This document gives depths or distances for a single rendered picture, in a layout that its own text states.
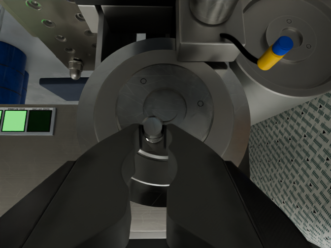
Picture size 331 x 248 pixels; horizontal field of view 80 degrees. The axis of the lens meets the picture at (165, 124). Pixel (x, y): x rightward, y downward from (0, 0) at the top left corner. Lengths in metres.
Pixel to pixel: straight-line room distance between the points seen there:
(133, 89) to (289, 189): 0.26
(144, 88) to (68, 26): 0.33
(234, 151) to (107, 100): 0.11
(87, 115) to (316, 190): 0.26
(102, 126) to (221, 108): 0.10
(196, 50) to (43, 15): 0.34
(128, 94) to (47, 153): 0.43
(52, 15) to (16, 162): 0.35
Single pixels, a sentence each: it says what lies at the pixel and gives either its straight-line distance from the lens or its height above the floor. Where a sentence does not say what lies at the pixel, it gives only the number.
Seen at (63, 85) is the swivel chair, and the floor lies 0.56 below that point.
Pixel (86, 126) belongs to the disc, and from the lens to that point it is 0.18.
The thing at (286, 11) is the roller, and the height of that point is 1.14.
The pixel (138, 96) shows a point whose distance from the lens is 0.15.
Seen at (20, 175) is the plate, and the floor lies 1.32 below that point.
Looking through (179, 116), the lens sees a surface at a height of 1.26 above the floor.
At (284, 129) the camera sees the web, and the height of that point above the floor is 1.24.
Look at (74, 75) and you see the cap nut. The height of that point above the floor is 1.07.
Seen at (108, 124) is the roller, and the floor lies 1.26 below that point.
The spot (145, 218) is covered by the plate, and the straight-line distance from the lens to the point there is 0.51.
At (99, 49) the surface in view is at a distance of 0.21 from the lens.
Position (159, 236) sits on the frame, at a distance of 0.52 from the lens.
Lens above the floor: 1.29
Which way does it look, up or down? 12 degrees down
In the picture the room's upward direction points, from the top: 180 degrees clockwise
